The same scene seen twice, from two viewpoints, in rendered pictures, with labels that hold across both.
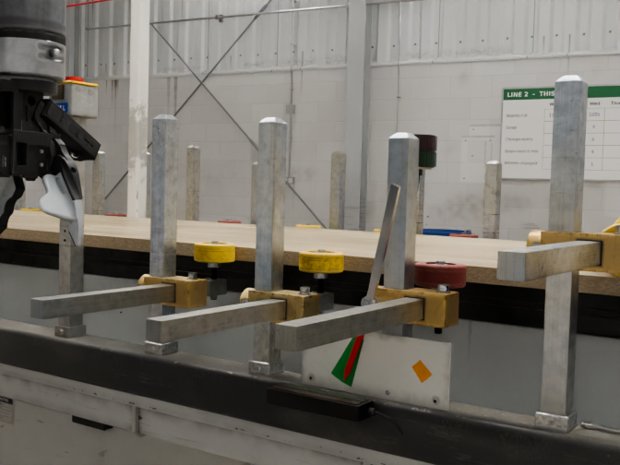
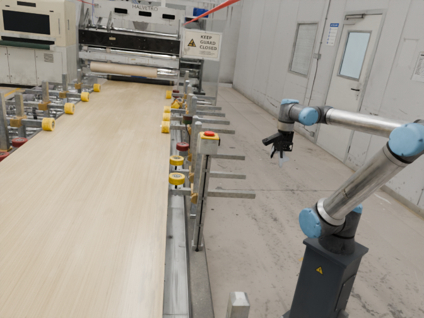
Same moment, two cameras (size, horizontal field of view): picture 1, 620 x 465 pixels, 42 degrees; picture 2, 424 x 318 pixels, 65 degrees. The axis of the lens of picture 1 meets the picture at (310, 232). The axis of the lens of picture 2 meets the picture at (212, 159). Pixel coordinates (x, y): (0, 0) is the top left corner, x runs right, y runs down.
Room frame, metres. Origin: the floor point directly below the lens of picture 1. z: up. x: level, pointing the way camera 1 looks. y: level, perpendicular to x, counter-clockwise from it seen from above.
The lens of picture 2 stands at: (2.48, 1.42, 1.59)
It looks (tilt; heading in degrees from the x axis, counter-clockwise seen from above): 21 degrees down; 228
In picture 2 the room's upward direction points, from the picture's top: 7 degrees clockwise
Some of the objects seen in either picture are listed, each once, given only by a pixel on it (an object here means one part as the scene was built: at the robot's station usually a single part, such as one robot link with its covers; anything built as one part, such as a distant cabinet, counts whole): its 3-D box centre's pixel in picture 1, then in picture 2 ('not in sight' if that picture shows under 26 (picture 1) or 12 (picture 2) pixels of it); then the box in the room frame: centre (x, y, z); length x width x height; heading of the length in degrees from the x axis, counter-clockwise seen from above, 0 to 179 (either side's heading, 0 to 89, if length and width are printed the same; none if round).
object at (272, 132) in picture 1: (269, 258); (194, 163); (1.38, 0.07, 0.90); 0.03 x 0.03 x 0.48; 56
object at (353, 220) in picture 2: not in sight; (343, 214); (0.91, 0.76, 0.79); 0.17 x 0.15 x 0.18; 169
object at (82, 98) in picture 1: (73, 101); (208, 144); (1.66, 0.49, 1.18); 0.07 x 0.07 x 0.08; 56
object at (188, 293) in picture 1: (171, 290); (195, 193); (1.51, 0.26, 0.82); 0.13 x 0.06 x 0.05; 56
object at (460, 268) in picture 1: (439, 297); (182, 151); (1.27, -0.21, 0.85); 0.08 x 0.08 x 0.11
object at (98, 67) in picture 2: not in sight; (141, 71); (0.38, -2.40, 1.05); 1.43 x 0.12 x 0.12; 146
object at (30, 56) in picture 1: (29, 64); (284, 125); (1.00, 0.35, 1.16); 0.10 x 0.09 x 0.05; 61
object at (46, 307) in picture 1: (139, 297); (214, 193); (1.42, 0.30, 0.82); 0.43 x 0.03 x 0.04; 146
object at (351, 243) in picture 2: not in sight; (338, 236); (0.90, 0.76, 0.65); 0.19 x 0.19 x 0.10
